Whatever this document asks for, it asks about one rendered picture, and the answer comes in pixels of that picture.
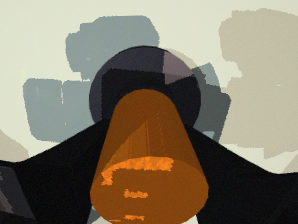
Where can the orange knob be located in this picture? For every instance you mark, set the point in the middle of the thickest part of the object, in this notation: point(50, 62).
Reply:
point(148, 172)

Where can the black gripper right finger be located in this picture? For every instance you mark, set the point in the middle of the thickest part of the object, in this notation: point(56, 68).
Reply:
point(239, 191)

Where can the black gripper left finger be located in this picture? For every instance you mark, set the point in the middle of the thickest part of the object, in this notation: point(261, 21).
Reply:
point(54, 186)

